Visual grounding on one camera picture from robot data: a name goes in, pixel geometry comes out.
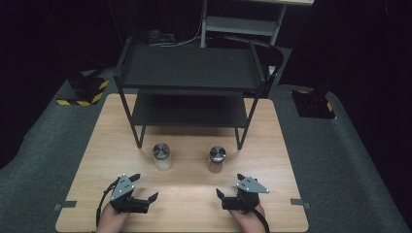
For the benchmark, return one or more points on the black yellow striped block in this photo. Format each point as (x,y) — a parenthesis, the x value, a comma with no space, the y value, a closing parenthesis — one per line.
(85,90)

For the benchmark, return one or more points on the person's left hand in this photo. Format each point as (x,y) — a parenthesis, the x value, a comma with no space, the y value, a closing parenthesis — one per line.
(110,223)

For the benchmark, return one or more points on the person's right hand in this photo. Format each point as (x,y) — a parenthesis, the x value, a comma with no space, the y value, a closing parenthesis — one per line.
(251,223)

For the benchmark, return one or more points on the large glass jar white grains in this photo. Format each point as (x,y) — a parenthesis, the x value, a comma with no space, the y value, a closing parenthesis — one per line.
(161,152)

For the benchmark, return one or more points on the grey metal stand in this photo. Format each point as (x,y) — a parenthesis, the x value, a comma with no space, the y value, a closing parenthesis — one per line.
(241,25)

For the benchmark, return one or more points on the small glass jar metal lid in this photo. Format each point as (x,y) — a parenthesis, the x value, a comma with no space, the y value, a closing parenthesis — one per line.
(217,154)

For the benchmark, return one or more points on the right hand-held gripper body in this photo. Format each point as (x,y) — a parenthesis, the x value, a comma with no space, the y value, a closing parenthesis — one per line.
(249,187)

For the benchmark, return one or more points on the black two-tier shelf rack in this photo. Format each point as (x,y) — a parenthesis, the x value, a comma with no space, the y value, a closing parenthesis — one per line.
(191,68)

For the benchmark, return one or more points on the grey tape piece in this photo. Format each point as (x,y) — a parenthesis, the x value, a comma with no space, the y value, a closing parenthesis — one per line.
(66,204)
(299,202)

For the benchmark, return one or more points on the black block yellow edge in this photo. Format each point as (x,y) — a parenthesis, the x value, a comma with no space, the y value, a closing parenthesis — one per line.
(312,105)

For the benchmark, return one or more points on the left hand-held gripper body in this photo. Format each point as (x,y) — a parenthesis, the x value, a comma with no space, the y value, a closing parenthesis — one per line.
(123,191)

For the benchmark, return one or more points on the grey felt mat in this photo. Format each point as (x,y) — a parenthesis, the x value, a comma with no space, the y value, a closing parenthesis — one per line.
(340,168)

